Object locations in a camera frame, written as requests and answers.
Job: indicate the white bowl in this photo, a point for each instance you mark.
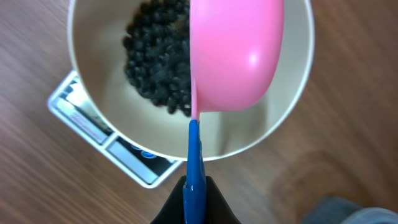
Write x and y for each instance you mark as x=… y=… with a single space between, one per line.
x=95 y=32

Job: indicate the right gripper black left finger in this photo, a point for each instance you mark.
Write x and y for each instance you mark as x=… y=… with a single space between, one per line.
x=172 y=211

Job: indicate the grey blue cloth object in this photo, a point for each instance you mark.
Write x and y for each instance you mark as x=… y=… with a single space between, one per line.
x=337 y=210

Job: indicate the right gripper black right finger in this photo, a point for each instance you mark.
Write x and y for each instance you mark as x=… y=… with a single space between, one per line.
x=217 y=209

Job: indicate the white digital kitchen scale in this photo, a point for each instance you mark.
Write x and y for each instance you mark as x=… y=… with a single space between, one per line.
x=71 y=105

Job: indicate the pink scoop blue handle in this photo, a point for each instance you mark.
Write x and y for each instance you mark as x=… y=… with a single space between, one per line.
x=234 y=51

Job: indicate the pile of black beans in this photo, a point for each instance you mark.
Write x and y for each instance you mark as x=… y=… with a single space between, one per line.
x=157 y=45

